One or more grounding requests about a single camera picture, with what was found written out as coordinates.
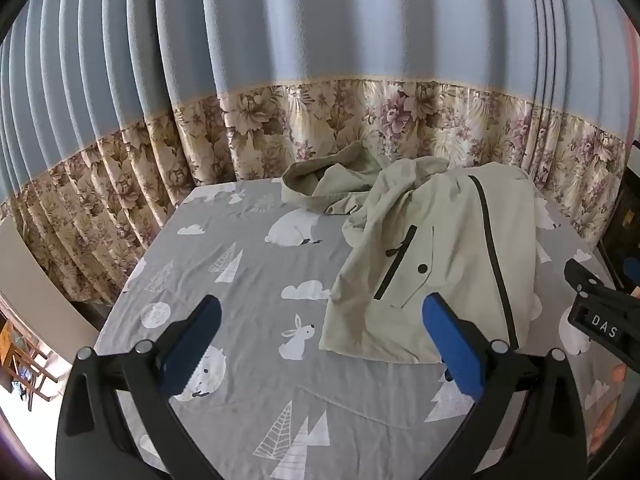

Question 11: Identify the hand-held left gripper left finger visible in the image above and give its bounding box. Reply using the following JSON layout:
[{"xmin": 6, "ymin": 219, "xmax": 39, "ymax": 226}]
[{"xmin": 55, "ymin": 294, "xmax": 223, "ymax": 480}]

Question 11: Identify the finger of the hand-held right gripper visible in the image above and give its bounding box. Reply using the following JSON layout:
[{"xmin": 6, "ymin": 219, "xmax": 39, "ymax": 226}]
[{"xmin": 564, "ymin": 258, "xmax": 628, "ymax": 303}]

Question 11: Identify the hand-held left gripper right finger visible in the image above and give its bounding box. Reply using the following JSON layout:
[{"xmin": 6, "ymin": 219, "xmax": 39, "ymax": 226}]
[{"xmin": 421, "ymin": 292, "xmax": 588, "ymax": 480}]

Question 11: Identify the pale green hooded jacket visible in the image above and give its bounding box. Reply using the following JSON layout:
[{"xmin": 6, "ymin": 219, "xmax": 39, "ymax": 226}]
[{"xmin": 281, "ymin": 141, "xmax": 543, "ymax": 365}]

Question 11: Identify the person's right hand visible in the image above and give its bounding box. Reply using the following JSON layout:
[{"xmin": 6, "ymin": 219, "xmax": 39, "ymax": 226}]
[{"xmin": 589, "ymin": 364, "xmax": 630, "ymax": 457}]

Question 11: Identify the grey animal print bed sheet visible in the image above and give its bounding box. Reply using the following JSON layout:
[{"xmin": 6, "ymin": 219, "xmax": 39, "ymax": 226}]
[{"xmin": 92, "ymin": 177, "xmax": 626, "ymax": 480}]

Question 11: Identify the white panel board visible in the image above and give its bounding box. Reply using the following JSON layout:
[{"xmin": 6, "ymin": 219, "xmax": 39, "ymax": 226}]
[{"xmin": 0, "ymin": 217, "xmax": 101, "ymax": 346}]

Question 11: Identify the wooden chair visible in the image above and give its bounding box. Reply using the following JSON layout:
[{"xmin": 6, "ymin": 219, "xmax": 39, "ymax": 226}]
[{"xmin": 0, "ymin": 317, "xmax": 51, "ymax": 411}]

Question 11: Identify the blue and floral curtain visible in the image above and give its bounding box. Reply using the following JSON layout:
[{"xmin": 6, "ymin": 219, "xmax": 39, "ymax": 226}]
[{"xmin": 0, "ymin": 0, "xmax": 640, "ymax": 306}]

